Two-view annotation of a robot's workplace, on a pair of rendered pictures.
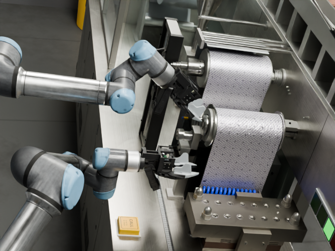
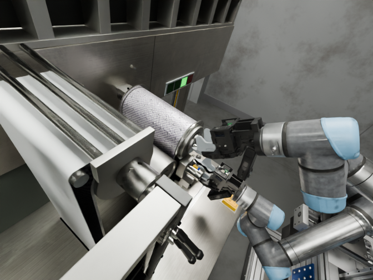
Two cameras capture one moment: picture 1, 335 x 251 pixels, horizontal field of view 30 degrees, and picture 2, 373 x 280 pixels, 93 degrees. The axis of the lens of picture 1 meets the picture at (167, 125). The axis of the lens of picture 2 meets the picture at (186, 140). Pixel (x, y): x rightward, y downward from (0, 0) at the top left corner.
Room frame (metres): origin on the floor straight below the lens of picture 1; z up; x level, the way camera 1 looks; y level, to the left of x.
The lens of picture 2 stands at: (2.17, 0.12, 1.64)
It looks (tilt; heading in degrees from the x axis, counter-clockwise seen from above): 43 degrees down; 219
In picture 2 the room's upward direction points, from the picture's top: 18 degrees clockwise
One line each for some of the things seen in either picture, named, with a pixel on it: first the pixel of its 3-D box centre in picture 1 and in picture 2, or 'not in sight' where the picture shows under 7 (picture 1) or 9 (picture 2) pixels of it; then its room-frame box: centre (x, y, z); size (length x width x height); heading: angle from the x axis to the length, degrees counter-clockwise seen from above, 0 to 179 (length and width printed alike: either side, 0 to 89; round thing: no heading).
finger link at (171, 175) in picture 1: (172, 173); not in sight; (1.73, -0.06, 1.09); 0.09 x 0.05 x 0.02; 97
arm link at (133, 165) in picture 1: (132, 160); (244, 197); (1.72, 0.08, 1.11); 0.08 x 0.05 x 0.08; 16
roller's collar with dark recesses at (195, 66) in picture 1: (194, 67); (139, 179); (2.07, -0.04, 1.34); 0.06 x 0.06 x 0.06; 16
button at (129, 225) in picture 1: (128, 225); (231, 200); (1.62, 0.05, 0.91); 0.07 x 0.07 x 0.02; 16
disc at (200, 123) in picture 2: (209, 125); (190, 140); (1.84, -0.14, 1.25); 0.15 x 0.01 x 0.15; 16
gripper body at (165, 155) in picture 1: (156, 161); (226, 181); (1.74, 0.01, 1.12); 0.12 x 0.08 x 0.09; 106
